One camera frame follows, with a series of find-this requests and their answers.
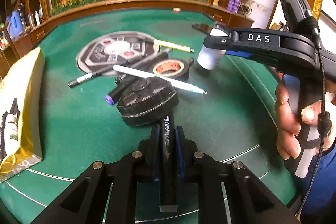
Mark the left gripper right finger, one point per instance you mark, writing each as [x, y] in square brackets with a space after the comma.
[228, 193]

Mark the black marker grey cap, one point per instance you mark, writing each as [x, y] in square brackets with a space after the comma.
[168, 165]

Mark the black marker purple cap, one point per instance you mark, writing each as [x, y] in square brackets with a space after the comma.
[122, 83]

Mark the blue sleeve forearm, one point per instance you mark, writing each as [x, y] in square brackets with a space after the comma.
[320, 204]

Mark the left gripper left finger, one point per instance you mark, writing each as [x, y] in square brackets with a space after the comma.
[105, 193]

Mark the thin black pen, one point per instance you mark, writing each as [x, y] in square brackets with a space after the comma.
[105, 71]

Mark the black round brush disc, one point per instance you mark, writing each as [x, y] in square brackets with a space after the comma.
[146, 101]

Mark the purple bottles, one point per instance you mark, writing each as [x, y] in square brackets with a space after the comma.
[233, 5]

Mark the white bottle with label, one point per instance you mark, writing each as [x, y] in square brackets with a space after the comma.
[209, 59]

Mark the blue kettle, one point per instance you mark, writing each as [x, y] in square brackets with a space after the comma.
[16, 26]

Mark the black smartphone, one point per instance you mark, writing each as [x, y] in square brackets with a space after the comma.
[204, 28]

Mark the round grey black coaster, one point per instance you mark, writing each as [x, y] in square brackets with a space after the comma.
[115, 48]

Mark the person right hand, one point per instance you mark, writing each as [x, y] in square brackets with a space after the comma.
[289, 125]

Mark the black tape roll red core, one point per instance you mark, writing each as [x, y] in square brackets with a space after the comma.
[173, 68]

